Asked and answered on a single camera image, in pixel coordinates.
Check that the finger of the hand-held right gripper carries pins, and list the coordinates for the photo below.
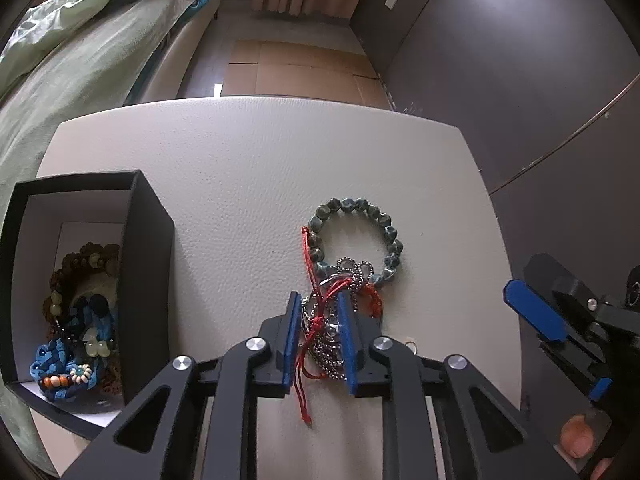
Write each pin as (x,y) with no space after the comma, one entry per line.
(601,390)
(535,310)

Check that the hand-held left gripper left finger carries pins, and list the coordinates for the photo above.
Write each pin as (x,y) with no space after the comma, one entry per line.
(293,345)

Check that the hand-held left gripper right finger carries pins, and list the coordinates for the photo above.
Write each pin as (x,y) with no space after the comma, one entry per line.
(348,350)

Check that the black jewelry box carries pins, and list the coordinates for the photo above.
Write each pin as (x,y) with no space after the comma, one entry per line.
(150,285)

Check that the person's right hand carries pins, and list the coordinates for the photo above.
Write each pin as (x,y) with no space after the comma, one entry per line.
(577,437)

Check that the flat cardboard sheet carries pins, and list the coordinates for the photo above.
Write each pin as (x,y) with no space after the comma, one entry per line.
(300,70)

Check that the beige bed frame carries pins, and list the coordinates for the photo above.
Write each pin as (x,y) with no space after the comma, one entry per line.
(170,60)

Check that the white wall socket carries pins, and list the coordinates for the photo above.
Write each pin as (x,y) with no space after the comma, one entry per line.
(391,0)

